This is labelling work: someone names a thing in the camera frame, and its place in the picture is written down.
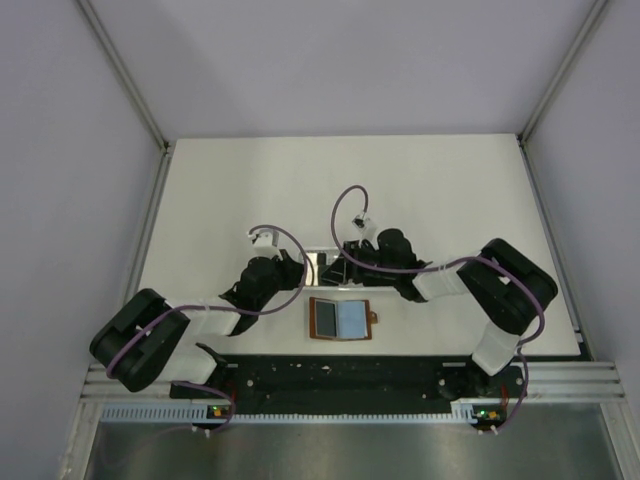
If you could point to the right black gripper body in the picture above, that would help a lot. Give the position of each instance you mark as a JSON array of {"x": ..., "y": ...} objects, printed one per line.
[{"x": 363, "y": 250}]

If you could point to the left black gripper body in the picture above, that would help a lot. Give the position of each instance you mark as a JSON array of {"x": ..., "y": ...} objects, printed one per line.
[{"x": 284, "y": 279}]

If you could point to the black credit card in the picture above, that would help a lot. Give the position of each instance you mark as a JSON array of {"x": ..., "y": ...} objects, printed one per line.
[
  {"x": 325, "y": 319},
  {"x": 333, "y": 274}
]

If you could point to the brown leather card holder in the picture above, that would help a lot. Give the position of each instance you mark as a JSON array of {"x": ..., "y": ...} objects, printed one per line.
[{"x": 355, "y": 320}]

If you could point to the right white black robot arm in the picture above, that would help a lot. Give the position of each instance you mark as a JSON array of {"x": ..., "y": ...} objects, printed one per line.
[{"x": 510, "y": 289}]

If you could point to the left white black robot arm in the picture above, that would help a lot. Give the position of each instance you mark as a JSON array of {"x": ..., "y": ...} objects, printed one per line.
[{"x": 149, "y": 339}]

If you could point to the white plastic slotted basket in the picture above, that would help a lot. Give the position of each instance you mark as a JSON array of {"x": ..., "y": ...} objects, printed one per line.
[{"x": 316, "y": 257}]

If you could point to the left aluminium frame post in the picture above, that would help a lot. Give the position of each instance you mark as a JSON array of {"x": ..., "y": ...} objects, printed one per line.
[{"x": 121, "y": 72}]

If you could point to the aluminium frame post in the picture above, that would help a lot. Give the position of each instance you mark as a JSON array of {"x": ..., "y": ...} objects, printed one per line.
[
  {"x": 595, "y": 15},
  {"x": 121, "y": 72}
]

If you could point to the right aluminium frame post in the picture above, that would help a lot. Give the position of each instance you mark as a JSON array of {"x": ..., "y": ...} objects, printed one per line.
[{"x": 595, "y": 15}]

